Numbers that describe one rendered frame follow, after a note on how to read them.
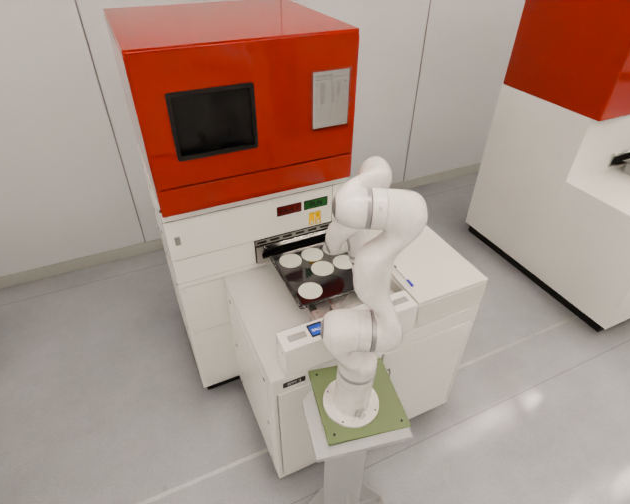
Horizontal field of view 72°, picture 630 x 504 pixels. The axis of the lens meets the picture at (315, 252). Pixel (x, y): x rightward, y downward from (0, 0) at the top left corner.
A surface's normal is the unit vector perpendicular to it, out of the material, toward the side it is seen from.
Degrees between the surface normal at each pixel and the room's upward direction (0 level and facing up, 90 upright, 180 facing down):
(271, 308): 0
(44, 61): 90
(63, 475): 0
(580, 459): 0
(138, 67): 90
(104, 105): 90
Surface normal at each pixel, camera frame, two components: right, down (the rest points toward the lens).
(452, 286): 0.01, -0.79
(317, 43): 0.42, 0.56
